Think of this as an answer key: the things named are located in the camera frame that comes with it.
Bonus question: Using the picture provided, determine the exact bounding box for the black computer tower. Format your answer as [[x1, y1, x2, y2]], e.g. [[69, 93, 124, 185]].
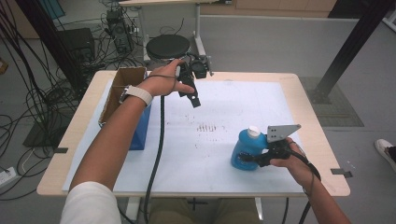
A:
[[106, 8, 134, 54]]

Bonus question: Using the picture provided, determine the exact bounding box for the white shirt sleeve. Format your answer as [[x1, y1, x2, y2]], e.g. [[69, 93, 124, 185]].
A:
[[59, 181, 122, 224]]

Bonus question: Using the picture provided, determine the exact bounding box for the white-legged background table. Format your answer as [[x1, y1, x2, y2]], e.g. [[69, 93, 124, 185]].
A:
[[118, 0, 233, 63]]

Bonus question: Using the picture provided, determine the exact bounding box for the teal board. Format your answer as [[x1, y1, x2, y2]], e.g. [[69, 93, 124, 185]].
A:
[[38, 0, 67, 21]]

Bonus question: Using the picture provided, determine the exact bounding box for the white power strip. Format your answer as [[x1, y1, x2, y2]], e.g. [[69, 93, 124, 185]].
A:
[[0, 166, 17, 189]]

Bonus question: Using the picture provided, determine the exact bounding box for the blue cardboard box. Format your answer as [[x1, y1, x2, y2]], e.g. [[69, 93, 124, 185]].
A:
[[97, 65, 153, 151]]

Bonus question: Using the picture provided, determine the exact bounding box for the black metal stand post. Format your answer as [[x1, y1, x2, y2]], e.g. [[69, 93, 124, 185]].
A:
[[311, 0, 396, 104], [15, 0, 90, 92]]

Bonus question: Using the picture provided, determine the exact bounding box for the white table leg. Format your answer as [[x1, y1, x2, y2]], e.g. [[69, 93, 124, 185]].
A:
[[251, 197, 265, 222], [125, 196, 141, 223]]

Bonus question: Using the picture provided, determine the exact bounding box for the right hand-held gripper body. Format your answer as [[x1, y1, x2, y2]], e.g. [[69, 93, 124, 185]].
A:
[[258, 123, 303, 168]]

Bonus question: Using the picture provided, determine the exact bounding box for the wooden cabinet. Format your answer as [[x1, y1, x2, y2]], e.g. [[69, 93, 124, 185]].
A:
[[200, 0, 339, 18]]

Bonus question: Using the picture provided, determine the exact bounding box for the white table mat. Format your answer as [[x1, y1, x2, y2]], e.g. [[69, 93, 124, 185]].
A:
[[62, 78, 307, 193]]

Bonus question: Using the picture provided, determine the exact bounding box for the black equipment box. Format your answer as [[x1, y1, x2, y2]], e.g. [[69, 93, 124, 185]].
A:
[[57, 27, 96, 63]]

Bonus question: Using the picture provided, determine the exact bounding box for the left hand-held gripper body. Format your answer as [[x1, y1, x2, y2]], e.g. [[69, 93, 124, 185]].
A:
[[178, 54, 215, 80]]

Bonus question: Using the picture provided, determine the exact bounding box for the black floor base plate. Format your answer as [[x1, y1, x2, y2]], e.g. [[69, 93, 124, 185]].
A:
[[21, 119, 74, 148]]

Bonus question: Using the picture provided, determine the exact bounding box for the wristwatch with white band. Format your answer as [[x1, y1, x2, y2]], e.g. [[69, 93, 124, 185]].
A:
[[119, 84, 154, 106]]

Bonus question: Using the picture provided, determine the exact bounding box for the black round stool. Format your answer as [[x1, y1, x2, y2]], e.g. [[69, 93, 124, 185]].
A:
[[145, 34, 191, 61]]

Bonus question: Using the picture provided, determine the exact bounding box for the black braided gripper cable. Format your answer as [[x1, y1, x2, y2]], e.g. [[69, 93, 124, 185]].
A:
[[143, 94, 166, 224], [290, 141, 323, 224]]

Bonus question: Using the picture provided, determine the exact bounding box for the person's right hand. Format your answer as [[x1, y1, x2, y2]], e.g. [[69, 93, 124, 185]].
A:
[[270, 136, 316, 188]]

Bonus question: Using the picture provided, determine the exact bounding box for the person's left hand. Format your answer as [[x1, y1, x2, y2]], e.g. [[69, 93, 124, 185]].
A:
[[138, 59, 195, 98]]

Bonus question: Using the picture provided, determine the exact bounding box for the blue bottle with white cap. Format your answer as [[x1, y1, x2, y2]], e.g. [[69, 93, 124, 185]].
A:
[[230, 125, 270, 172]]

